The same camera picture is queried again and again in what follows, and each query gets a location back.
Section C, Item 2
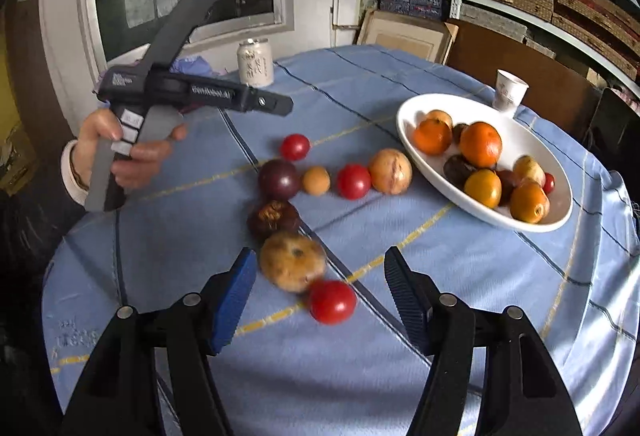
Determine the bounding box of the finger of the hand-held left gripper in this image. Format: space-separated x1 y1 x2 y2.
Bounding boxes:
244 84 294 117

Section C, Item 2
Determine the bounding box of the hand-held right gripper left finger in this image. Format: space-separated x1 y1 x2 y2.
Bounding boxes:
57 247 258 436

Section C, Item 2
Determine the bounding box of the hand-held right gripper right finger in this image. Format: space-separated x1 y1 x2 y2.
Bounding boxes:
384 246 583 436

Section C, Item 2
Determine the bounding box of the dark red round fruit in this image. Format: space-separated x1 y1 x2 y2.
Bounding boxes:
497 170 518 205

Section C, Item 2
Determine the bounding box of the large orange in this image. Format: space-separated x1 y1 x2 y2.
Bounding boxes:
459 122 503 169

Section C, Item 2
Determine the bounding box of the pale yellow pink fruit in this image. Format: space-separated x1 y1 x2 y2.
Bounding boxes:
512 156 546 187

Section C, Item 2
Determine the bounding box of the white oval plate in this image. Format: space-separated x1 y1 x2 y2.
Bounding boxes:
396 94 573 233

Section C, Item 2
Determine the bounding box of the person's left hand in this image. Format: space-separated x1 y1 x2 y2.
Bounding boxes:
77 108 188 191

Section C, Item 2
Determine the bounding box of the purple cloth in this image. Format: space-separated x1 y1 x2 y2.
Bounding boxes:
172 56 221 76

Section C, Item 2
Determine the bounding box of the white drink can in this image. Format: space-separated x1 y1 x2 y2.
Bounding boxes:
237 38 275 87

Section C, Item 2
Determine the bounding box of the brown speckled pear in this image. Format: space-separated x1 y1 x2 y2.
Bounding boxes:
259 231 328 294

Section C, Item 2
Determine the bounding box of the purple plum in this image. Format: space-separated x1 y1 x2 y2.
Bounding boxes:
257 159 302 201

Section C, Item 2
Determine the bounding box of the small tan apricot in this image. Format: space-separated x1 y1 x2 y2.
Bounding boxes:
301 166 332 195

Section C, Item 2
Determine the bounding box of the blue checked tablecloth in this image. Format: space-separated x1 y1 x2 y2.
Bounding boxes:
42 44 640 436

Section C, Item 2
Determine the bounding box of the tan striped round fruit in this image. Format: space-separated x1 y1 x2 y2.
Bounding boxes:
368 148 413 195

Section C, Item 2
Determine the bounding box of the beige flat carton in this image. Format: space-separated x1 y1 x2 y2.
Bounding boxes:
356 10 458 64

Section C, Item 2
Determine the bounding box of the yellow box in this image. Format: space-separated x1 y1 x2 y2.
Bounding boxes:
0 116 38 194

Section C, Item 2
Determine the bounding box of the white paper cup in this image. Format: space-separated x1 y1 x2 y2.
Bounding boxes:
492 69 529 114

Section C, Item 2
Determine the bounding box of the brown wooden cabinet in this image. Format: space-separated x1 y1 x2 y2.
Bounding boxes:
445 18 601 137

